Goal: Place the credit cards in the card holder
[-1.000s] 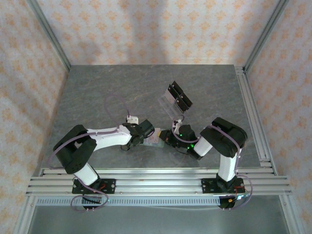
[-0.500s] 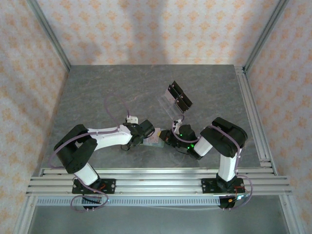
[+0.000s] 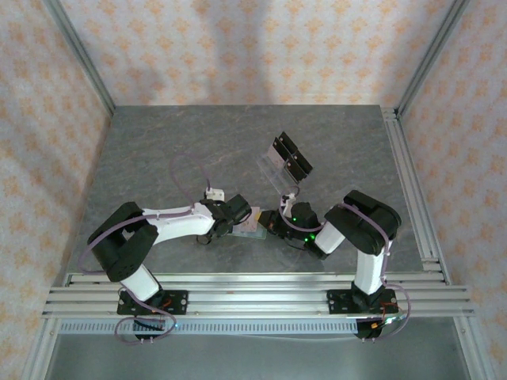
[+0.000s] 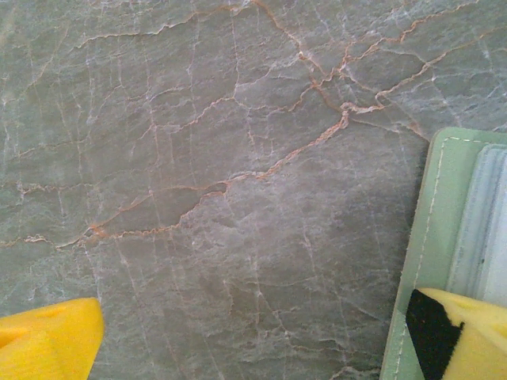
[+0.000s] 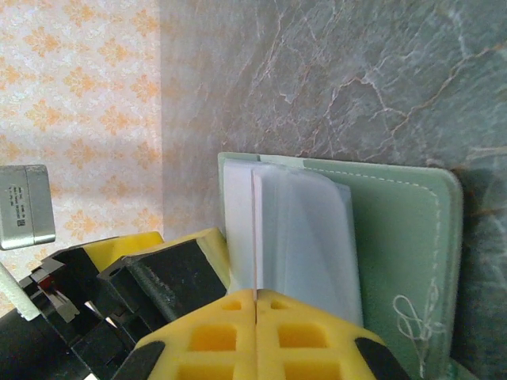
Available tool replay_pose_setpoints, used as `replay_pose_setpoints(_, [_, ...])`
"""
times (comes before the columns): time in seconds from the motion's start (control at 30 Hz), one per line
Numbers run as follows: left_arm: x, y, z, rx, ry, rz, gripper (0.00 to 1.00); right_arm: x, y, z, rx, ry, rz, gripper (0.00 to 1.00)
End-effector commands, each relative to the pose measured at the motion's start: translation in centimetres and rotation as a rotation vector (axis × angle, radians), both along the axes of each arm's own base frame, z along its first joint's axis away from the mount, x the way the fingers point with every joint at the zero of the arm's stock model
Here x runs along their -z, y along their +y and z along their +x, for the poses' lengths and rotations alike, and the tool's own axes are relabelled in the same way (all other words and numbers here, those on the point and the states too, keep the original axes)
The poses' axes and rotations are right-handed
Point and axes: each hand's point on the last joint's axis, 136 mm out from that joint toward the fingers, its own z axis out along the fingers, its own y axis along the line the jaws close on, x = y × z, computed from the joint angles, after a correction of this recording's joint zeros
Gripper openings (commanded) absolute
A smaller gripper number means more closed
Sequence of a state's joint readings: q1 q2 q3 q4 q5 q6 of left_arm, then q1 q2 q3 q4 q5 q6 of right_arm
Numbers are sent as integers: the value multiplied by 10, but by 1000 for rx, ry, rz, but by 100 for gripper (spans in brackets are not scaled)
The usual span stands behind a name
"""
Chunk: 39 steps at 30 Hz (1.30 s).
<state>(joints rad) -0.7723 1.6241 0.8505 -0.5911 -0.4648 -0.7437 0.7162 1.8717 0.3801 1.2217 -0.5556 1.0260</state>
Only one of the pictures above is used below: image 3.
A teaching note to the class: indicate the pink patterned credit card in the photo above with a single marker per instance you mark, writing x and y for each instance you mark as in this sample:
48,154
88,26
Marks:
250,221

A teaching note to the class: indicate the clear acrylic black card holder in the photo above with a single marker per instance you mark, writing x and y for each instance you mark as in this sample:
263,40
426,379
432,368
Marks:
295,158

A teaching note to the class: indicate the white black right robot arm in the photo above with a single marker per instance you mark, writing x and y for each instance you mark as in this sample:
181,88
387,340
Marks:
368,225

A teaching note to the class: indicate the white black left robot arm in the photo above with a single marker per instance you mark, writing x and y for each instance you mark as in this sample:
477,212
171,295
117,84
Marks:
174,225

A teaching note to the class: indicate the black right controller board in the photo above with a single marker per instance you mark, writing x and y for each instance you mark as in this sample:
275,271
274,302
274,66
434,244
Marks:
368,328

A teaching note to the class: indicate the black controller board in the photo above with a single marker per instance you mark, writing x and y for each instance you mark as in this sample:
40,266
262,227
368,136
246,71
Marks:
368,328
148,326

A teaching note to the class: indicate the grey metal panel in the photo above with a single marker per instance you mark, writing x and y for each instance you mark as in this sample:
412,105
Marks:
257,358

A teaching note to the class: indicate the black left controller board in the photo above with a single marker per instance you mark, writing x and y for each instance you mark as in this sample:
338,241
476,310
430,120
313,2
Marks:
148,326

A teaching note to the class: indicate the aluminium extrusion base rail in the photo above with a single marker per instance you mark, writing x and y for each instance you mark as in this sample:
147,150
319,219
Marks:
253,295

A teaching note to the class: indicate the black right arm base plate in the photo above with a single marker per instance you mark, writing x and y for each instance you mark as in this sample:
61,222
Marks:
338,301

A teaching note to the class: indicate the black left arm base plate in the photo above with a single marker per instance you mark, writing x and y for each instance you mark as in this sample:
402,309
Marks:
176,302

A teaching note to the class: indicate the aluminium extrusion side rail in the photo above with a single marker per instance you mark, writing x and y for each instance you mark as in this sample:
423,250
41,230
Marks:
416,190

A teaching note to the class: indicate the aluminium frame post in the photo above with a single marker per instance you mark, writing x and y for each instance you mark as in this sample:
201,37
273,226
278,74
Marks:
79,55
431,55

